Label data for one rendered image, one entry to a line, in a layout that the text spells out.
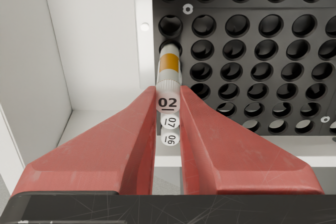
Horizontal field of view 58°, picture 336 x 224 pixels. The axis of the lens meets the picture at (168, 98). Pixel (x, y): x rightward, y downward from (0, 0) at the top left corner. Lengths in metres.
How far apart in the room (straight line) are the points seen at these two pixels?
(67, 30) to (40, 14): 0.03
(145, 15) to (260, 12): 0.09
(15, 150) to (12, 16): 0.08
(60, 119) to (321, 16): 0.20
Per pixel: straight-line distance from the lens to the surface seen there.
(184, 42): 0.17
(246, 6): 0.17
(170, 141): 0.20
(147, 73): 0.24
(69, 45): 0.26
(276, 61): 0.19
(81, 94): 0.28
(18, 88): 0.20
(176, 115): 0.18
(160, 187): 1.69
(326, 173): 0.51
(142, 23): 0.22
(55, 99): 0.25
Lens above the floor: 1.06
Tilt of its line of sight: 55 degrees down
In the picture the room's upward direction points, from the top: 179 degrees counter-clockwise
